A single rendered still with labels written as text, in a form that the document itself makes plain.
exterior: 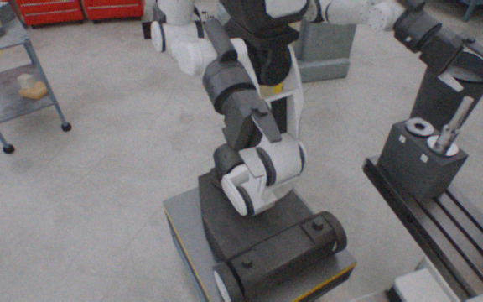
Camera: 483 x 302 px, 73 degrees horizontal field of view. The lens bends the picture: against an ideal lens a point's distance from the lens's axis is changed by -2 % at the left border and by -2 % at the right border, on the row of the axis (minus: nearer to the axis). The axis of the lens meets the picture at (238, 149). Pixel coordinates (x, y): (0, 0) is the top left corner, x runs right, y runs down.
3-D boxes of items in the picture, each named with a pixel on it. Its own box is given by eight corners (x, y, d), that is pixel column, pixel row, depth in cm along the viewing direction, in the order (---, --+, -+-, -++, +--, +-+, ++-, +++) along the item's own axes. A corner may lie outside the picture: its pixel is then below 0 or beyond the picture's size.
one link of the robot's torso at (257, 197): (226, 195, 153) (246, 145, 112) (263, 179, 160) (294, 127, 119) (242, 226, 147) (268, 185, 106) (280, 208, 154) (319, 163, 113)
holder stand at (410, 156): (418, 203, 113) (443, 163, 99) (376, 161, 128) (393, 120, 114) (444, 193, 116) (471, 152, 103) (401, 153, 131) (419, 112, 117)
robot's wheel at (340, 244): (308, 230, 167) (314, 205, 153) (315, 226, 169) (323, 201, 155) (334, 262, 155) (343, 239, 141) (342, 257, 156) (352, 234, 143)
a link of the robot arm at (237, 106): (222, 157, 62) (201, 110, 68) (267, 147, 66) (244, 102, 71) (236, 112, 52) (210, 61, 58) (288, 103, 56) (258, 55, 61)
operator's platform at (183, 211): (172, 240, 208) (161, 200, 180) (264, 198, 232) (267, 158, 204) (231, 365, 159) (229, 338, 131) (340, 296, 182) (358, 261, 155)
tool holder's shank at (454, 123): (444, 127, 101) (459, 96, 94) (451, 124, 102) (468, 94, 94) (451, 133, 99) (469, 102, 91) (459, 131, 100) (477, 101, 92)
